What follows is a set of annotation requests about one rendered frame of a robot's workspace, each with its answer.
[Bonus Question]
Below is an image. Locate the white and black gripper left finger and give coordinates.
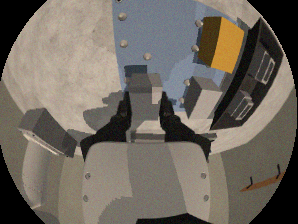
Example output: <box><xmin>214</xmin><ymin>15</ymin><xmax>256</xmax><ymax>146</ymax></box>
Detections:
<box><xmin>80</xmin><ymin>91</ymin><xmax>132</xmax><ymax>162</ymax></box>

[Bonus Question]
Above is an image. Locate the orange-yellow block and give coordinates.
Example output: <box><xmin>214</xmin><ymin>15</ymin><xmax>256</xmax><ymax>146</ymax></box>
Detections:
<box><xmin>197</xmin><ymin>17</ymin><xmax>244</xmax><ymax>74</ymax></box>

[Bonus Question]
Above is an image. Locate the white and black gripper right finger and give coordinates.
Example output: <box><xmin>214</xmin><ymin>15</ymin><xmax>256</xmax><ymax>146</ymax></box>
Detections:
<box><xmin>159</xmin><ymin>91</ymin><xmax>211</xmax><ymax>162</ymax></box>

